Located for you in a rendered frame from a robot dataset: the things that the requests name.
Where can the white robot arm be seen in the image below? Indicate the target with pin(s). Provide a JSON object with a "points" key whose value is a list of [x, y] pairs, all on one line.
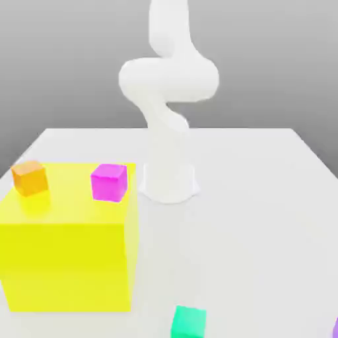
{"points": [[169, 81]]}

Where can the small orange cube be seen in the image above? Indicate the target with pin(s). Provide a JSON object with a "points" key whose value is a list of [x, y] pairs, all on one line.
{"points": [[30, 179]]}

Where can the small magenta cube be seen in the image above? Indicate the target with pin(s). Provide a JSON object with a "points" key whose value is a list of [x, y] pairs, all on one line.
{"points": [[108, 183]]}

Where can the small purple cube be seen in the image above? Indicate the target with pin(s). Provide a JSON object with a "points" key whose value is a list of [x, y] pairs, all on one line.
{"points": [[336, 330]]}

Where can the large yellow box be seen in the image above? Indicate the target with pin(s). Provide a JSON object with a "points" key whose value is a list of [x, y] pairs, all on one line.
{"points": [[66, 264]]}

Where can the small green cube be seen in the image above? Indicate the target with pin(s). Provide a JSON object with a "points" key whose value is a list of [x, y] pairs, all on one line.
{"points": [[188, 323]]}

